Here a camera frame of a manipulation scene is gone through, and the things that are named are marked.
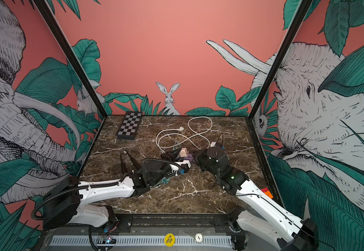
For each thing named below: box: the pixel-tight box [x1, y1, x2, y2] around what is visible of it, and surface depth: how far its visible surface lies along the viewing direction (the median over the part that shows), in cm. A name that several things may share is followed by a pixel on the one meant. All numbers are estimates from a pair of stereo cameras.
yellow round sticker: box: [164, 233, 176, 247], surface depth 71 cm
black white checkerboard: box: [116, 111, 143, 141], surface depth 113 cm
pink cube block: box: [179, 147, 188, 158], surface depth 75 cm
